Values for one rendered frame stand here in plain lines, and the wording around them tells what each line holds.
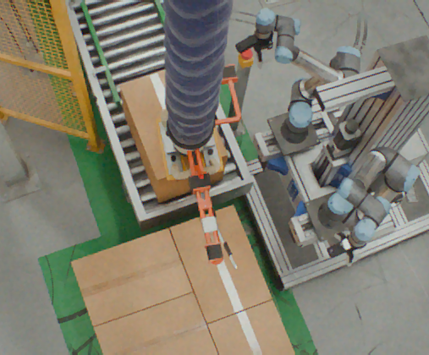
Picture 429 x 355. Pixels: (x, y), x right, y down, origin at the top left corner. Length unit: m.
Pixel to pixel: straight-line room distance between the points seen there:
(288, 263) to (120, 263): 1.06
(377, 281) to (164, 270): 1.51
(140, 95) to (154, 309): 1.19
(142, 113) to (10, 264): 1.47
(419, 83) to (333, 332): 2.16
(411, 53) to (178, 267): 1.83
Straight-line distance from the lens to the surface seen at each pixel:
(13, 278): 4.39
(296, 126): 3.31
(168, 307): 3.69
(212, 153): 3.32
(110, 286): 3.72
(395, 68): 2.63
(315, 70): 2.87
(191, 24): 2.16
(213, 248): 3.05
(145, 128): 3.54
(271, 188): 4.25
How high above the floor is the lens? 4.19
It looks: 70 degrees down
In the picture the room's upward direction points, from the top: 9 degrees clockwise
